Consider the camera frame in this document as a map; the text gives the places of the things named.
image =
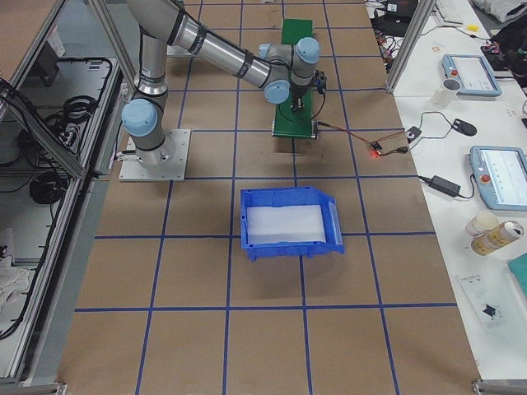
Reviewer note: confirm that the white foam sheet in bin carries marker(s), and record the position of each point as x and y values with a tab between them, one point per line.
269	225

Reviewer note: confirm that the black computer mouse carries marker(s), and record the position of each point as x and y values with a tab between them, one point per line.
464	127

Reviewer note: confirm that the teal notebook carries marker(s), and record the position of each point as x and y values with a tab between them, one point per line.
518	268

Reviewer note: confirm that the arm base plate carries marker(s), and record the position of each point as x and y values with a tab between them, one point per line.
167	162

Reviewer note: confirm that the aluminium frame post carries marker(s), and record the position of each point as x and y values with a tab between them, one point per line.
416	25

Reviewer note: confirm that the teach pendant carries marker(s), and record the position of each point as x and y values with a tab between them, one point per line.
500	175
474	74

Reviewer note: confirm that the black power brick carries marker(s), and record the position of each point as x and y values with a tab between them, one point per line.
444	186

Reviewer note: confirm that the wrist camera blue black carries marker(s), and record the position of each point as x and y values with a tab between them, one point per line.
320	82

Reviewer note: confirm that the green conveyor belt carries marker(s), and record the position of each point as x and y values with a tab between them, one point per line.
297	124

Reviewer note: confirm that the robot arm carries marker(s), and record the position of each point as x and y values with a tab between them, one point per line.
285	73

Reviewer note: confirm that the white cup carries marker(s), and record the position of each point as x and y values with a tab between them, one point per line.
446	93

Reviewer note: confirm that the blue plastic bin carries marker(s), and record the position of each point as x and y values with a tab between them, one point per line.
293	196

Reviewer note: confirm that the small sensor board red LED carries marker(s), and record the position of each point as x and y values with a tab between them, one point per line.
375	146

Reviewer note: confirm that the lower teach pendant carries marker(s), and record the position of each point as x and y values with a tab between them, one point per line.
500	175

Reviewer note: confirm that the clear plastic bag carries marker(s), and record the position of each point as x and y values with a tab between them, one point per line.
496	299

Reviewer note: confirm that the plastic lidded cup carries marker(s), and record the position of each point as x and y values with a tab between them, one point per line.
482	222

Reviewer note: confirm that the drink can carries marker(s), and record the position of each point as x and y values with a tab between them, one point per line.
498	237

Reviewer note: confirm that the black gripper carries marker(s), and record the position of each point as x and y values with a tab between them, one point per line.
297	97

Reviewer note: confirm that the upper teach pendant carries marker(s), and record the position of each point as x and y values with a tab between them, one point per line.
474	74

